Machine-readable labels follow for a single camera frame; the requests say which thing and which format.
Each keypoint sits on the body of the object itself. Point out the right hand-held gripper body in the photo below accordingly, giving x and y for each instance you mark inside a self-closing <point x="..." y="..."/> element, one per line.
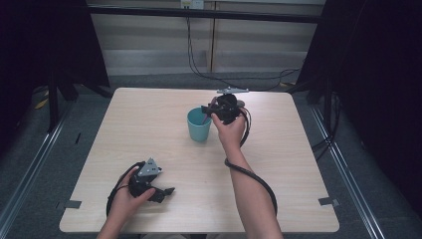
<point x="229" y="108"/>

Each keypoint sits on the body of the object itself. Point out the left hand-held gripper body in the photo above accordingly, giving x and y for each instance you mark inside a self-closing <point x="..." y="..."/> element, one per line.
<point x="146" y="172"/>

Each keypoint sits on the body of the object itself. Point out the purple toothbrush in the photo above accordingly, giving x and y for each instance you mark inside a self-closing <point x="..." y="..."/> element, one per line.
<point x="206" y="118"/>

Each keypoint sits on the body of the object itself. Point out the teal cup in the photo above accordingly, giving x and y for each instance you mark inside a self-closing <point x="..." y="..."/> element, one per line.
<point x="198" y="131"/>

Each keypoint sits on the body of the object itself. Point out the person's right hand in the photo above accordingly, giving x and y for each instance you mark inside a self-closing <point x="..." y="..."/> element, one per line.
<point x="230" y="134"/>

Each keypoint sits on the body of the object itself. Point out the person's left hand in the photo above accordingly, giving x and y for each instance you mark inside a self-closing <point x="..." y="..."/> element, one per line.
<point x="124" y="199"/>

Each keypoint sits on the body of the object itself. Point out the grey tape piece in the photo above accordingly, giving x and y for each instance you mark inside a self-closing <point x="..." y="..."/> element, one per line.
<point x="328" y="201"/>
<point x="73" y="204"/>

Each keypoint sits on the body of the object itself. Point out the black stand leg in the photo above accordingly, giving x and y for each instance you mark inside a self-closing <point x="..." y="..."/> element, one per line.
<point x="53" y="106"/>

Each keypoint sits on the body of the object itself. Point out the yellow tape strip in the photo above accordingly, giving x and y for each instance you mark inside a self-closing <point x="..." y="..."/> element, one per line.
<point x="41" y="103"/>

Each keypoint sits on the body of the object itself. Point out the black curtain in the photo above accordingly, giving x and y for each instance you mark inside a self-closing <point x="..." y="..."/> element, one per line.
<point x="381" y="66"/>
<point x="33" y="40"/>

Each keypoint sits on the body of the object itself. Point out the white wall socket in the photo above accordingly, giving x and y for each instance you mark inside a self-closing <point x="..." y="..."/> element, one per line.
<point x="191" y="3"/>

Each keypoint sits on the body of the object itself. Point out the metal floor rail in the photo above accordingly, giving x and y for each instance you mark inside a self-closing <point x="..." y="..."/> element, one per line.
<point x="348" y="186"/>
<point x="33" y="166"/>

